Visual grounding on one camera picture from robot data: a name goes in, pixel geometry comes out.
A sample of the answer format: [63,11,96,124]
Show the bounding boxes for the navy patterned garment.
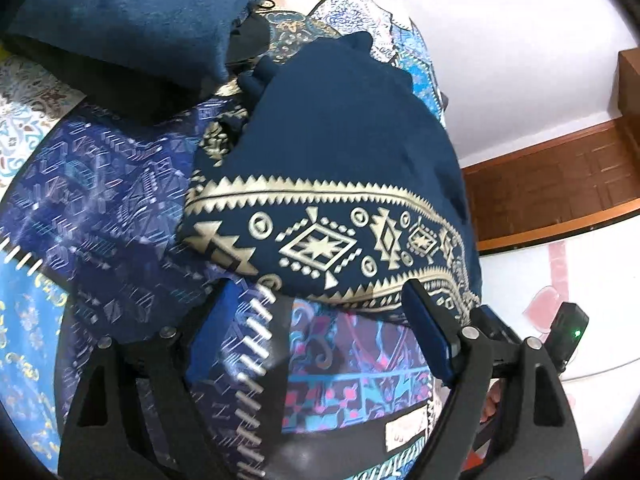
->
[178,32,482,321]

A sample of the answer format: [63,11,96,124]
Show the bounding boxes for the person's right hand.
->
[480,379,502,424]

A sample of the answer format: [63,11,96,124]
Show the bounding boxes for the blue patchwork bedspread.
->
[0,0,452,480]

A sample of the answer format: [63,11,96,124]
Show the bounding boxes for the brown wooden door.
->
[463,49,639,254]

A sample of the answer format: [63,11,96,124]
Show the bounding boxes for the black folded garment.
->
[1,13,270,125]

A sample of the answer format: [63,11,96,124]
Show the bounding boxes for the folded blue jeans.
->
[8,0,250,88]

